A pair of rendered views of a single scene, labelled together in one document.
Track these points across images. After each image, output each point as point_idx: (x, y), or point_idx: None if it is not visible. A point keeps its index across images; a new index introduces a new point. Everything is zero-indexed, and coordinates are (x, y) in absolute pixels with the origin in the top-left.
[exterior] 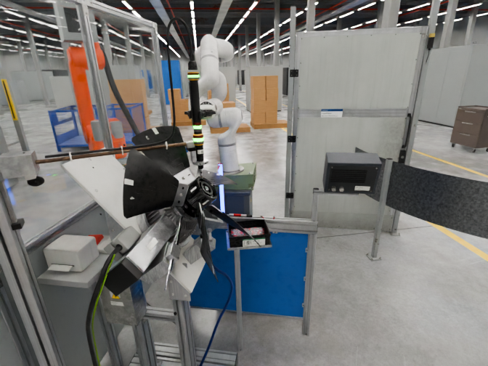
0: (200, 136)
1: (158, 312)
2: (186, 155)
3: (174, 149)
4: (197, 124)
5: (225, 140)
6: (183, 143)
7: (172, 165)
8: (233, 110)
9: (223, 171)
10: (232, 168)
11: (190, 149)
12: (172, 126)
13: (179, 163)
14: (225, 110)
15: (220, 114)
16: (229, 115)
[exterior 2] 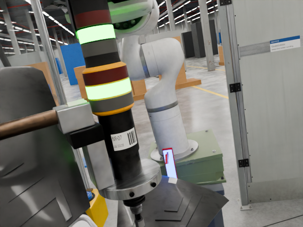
0: (116, 71)
1: None
2: (74, 161)
3: (21, 147)
4: (95, 19)
5: (159, 99)
6: (41, 116)
7: (11, 219)
8: (166, 41)
9: (162, 154)
10: (179, 147)
11: (80, 140)
12: (18, 68)
13: (44, 204)
14: (151, 44)
15: (144, 52)
16: (161, 51)
